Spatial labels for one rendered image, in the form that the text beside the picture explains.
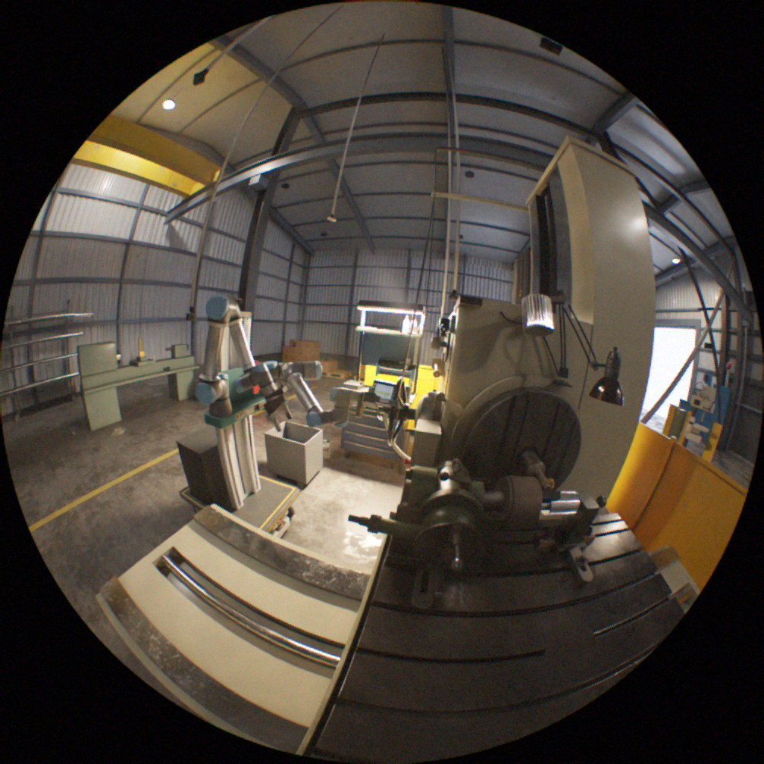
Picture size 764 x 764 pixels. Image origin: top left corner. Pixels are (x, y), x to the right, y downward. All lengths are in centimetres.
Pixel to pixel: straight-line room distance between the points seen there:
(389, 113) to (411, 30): 331
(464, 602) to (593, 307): 125
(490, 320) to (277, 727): 162
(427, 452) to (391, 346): 233
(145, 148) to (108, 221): 319
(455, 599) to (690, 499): 234
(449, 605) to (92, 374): 537
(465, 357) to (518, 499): 57
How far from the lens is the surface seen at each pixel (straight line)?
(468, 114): 883
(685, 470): 279
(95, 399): 531
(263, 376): 116
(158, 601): 127
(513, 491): 80
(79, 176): 1012
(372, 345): 324
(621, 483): 332
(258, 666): 104
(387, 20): 713
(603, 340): 128
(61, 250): 930
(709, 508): 268
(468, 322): 98
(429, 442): 97
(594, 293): 127
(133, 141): 731
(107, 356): 530
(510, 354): 103
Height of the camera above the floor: 170
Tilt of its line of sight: 12 degrees down
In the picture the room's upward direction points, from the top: 6 degrees clockwise
